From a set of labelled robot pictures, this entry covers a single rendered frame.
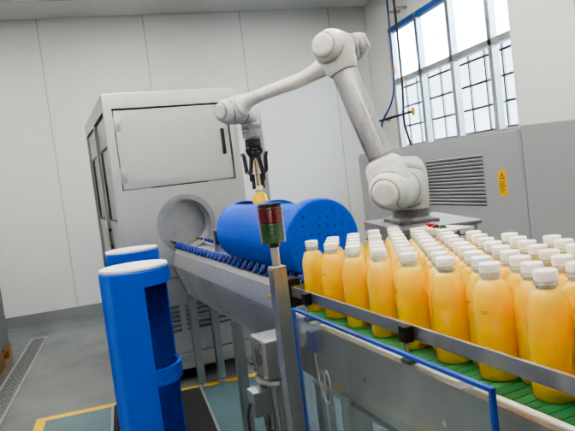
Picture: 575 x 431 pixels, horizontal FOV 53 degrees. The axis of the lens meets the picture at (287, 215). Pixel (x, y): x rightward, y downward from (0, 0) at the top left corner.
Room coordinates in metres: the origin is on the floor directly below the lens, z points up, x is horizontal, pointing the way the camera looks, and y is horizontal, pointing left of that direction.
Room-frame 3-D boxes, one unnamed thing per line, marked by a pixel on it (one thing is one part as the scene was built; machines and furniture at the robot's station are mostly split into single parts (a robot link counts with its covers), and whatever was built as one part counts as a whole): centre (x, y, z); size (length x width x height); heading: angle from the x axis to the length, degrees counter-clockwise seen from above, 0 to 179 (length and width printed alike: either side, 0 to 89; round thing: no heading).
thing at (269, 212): (1.46, 0.04, 1.23); 0.06 x 0.06 x 0.04
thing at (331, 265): (1.66, -0.11, 1.00); 0.07 x 0.07 x 0.20
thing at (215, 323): (3.85, 0.57, 0.31); 0.06 x 0.06 x 0.63; 23
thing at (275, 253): (1.46, 0.04, 1.18); 0.06 x 0.06 x 0.16
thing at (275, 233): (1.46, 0.04, 1.18); 0.06 x 0.06 x 0.05
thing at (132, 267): (2.38, 0.66, 1.03); 0.28 x 0.28 x 0.01
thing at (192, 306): (3.80, 0.70, 0.31); 0.06 x 0.06 x 0.63; 23
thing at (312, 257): (1.78, -0.06, 1.00); 0.07 x 0.07 x 0.20
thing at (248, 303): (2.92, 0.26, 0.79); 2.17 x 0.29 x 0.34; 23
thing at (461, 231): (1.87, -0.49, 1.05); 0.20 x 0.10 x 0.10; 23
